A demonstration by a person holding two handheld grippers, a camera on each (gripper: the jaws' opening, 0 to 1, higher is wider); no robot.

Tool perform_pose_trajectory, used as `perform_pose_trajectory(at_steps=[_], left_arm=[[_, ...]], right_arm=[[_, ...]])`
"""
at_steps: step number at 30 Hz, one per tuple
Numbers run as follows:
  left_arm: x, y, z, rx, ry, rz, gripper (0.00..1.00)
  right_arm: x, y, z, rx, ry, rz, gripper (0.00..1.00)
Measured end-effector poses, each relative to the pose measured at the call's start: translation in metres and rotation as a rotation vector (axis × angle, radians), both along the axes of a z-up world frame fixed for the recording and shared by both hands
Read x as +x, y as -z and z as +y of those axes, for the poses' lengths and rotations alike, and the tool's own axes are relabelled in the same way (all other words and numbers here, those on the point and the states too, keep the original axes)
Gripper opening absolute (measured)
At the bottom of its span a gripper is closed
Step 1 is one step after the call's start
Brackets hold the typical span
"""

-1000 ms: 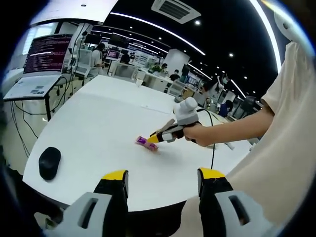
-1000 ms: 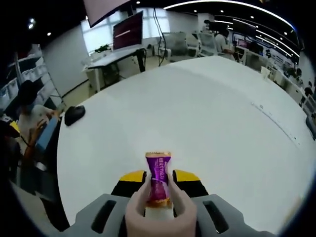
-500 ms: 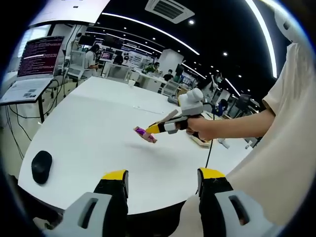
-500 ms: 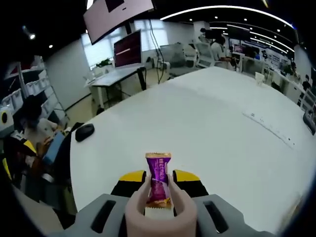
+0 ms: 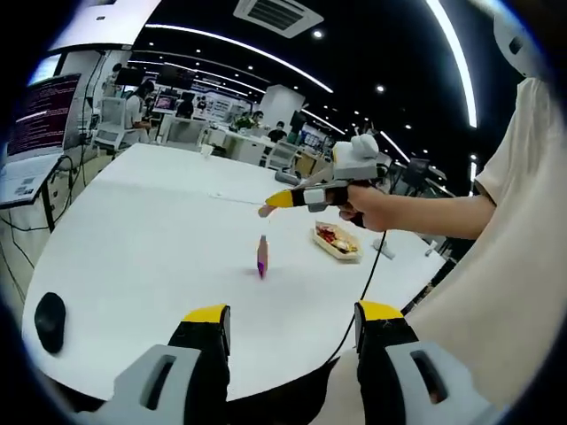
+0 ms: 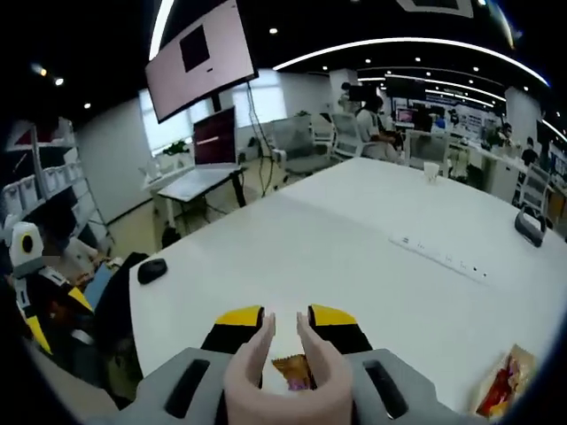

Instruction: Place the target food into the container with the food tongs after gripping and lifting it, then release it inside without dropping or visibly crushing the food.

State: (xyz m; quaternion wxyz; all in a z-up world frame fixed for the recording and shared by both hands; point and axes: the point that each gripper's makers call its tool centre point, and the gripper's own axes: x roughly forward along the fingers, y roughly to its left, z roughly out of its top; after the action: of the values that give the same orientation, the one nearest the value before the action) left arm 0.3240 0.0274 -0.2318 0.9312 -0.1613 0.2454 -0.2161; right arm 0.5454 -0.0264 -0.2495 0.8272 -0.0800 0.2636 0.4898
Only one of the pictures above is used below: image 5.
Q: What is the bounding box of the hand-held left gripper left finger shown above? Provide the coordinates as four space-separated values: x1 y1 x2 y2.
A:
74 303 232 425

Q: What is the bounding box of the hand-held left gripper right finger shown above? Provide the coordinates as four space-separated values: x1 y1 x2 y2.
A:
353 299 505 425

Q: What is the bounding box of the beige hexagonal food container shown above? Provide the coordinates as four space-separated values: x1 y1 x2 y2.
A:
312 220 364 263

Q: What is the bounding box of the purple food packet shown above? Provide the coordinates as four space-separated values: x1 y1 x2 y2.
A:
255 235 270 281

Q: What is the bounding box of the person's right hand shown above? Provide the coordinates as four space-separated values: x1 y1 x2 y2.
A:
338 182 396 235

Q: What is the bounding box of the grey head-mounted device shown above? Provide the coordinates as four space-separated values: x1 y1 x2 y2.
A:
274 170 307 186

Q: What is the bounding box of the white mesh office chair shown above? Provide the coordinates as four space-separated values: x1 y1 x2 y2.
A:
268 142 300 169
95 97 134 150
161 119 209 145

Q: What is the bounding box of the black monitor on stand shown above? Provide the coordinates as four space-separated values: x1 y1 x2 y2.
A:
407 157 433 181

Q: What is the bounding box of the white office desk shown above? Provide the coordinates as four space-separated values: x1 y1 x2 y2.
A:
210 130 276 163

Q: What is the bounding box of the small grey white device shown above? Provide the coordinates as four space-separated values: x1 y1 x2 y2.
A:
373 238 399 262

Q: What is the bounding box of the operator in beige shirt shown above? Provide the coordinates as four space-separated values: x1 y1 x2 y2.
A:
327 77 562 421

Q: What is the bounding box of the curved ceiling light strip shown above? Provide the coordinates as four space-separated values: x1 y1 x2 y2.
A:
427 0 478 128
144 22 334 93

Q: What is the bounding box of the black computer mouse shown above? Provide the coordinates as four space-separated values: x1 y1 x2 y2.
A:
34 291 67 354

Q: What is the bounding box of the ceiling air conditioner vent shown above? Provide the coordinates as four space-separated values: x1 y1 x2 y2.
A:
233 0 325 40

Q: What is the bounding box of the white worn device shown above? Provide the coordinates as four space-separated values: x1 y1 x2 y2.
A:
492 15 544 79

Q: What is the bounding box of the white monitor desk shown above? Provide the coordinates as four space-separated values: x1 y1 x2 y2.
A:
0 152 67 234

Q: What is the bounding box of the dark red monitor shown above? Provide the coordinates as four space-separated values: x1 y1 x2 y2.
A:
6 73 83 158

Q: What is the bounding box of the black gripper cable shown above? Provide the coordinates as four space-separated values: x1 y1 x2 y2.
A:
327 229 386 368

